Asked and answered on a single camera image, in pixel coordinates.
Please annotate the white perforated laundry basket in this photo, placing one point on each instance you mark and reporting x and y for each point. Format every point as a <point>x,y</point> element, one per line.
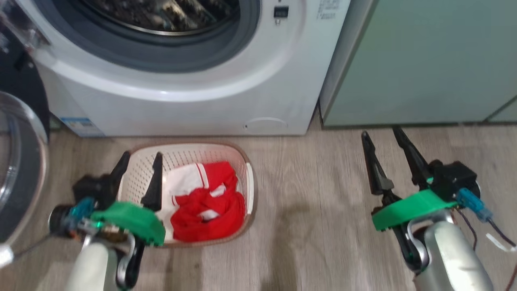
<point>190,155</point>

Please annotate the white front-load washing machine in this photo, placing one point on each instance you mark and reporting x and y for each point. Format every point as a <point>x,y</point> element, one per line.
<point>181,105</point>

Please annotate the red garment with white sleeve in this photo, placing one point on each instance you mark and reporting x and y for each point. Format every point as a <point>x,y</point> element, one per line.
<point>190,178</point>

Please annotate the stainless steel washing machine drum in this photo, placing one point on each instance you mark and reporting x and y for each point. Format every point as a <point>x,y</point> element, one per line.
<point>161,16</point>

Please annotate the black round glass washer door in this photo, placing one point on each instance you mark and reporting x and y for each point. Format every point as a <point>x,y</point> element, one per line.
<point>24,169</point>

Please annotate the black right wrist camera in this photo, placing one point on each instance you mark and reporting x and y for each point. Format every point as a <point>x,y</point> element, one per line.
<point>454,178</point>

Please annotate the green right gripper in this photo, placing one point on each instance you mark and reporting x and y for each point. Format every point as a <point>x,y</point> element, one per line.
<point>416,206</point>

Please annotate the pale green tall cabinet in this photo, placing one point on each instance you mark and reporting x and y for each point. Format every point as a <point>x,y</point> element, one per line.
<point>424,60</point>

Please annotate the black door latch socket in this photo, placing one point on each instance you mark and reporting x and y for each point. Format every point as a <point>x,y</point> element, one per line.
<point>281,11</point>

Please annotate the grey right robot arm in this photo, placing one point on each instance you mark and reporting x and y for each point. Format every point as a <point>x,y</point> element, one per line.
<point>448,258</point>

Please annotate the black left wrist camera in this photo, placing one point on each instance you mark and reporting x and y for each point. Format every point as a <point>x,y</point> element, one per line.
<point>95,188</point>

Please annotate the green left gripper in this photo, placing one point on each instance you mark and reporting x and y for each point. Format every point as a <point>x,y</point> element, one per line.
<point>133,220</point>

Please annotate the round white filter cover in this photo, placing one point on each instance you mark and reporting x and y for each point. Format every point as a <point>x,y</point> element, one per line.
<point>265,125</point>

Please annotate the red garment with white trim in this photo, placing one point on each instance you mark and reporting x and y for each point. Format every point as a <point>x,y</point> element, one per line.
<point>210,220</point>

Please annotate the blue energy label sticker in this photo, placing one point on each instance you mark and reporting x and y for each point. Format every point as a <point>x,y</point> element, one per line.
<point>83,126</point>

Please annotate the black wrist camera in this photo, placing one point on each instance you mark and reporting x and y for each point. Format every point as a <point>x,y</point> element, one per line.
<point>95,188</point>
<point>454,178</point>

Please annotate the chrome door hinge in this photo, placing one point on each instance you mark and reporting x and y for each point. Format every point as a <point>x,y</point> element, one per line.
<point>26,32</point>

